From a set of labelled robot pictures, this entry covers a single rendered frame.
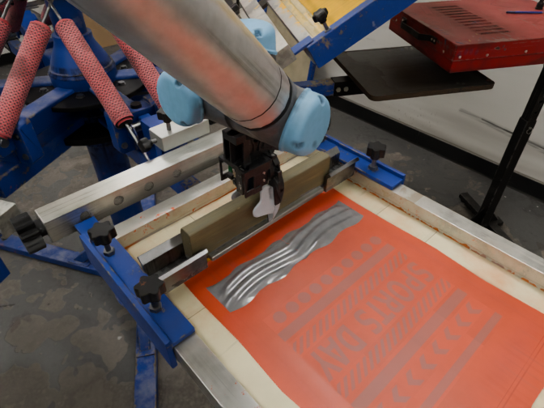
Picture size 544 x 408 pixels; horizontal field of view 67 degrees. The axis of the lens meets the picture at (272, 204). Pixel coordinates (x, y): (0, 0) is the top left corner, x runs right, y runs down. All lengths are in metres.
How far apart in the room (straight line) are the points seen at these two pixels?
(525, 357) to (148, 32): 0.69
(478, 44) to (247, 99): 1.15
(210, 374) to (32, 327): 1.54
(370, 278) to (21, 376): 1.53
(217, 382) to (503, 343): 0.45
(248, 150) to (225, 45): 0.35
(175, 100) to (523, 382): 0.63
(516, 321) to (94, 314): 1.66
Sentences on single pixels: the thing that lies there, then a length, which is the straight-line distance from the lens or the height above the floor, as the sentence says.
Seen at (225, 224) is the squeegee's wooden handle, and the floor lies 1.04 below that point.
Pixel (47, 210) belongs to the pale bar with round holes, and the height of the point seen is 1.04.
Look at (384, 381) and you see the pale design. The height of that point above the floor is 0.96.
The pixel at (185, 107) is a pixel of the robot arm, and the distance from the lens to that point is 0.53.
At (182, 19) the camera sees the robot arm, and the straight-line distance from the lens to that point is 0.31.
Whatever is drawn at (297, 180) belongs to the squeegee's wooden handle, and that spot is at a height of 1.05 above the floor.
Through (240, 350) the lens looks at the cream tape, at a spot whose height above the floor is 0.96.
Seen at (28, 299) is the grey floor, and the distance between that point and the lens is 2.22.
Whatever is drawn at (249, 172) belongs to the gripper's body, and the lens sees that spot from 0.68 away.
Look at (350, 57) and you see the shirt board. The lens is 1.69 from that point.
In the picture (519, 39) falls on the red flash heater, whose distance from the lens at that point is 1.58.
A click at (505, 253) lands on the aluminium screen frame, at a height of 0.99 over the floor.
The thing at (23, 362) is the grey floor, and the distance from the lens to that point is 2.01.
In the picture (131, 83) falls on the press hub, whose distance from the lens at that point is 1.38.
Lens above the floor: 1.54
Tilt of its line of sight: 40 degrees down
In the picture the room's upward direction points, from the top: straight up
